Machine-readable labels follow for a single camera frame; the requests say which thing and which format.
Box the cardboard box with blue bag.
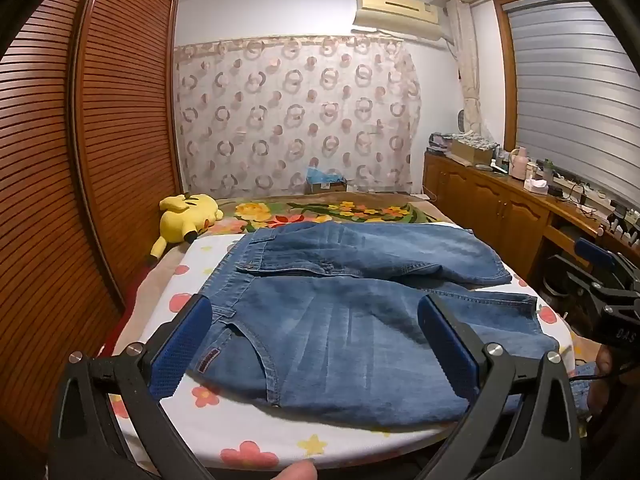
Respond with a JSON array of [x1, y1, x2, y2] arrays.
[[305, 157, 348, 195]]

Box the grey window blind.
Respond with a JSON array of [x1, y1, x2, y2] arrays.
[[500, 0, 640, 201]]

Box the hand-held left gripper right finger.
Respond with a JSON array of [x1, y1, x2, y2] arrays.
[[417, 292, 583, 480]]

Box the pink thermos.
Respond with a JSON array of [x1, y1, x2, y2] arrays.
[[510, 147, 532, 179]]

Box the wooden cabinet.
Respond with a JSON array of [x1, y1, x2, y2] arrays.
[[422, 150, 608, 291]]

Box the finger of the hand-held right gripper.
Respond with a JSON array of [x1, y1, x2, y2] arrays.
[[542, 254, 608, 311], [574, 238, 632, 273]]

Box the ring patterned curtain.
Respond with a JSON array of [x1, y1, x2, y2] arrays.
[[174, 35, 422, 198]]

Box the wooden louvred wardrobe door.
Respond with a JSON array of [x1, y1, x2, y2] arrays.
[[72, 0, 182, 301], [0, 0, 126, 441]]

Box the beige air conditioner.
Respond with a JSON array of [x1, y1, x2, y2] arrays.
[[352, 0, 446, 41]]

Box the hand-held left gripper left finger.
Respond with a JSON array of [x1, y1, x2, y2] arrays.
[[47, 292, 216, 480]]

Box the open cardboard box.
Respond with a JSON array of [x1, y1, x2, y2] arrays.
[[450, 135, 497, 167]]

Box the yellow plush toy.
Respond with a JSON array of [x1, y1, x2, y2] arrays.
[[147, 192, 224, 263]]

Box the blue denim pants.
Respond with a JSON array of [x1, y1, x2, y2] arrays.
[[187, 220, 560, 428]]

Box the person's right hand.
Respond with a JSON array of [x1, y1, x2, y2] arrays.
[[587, 345, 640, 416]]

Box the white floral bed sheet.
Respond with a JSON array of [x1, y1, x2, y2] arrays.
[[107, 232, 576, 471]]

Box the white lace window curtain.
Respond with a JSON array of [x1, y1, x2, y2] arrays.
[[446, 0, 486, 136]]

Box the person's left hand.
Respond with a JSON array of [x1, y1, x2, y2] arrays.
[[272, 460, 319, 480]]

